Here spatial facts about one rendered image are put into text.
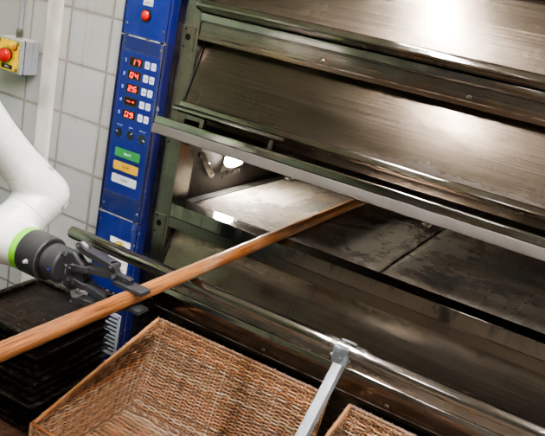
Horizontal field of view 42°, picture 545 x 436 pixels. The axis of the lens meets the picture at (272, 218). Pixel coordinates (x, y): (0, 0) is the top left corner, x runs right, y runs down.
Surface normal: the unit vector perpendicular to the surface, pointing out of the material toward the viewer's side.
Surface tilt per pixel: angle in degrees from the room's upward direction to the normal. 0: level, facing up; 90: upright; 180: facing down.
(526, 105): 90
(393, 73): 90
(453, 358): 70
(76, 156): 90
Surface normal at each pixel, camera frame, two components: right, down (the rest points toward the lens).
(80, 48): -0.48, 0.18
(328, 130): -0.39, -0.16
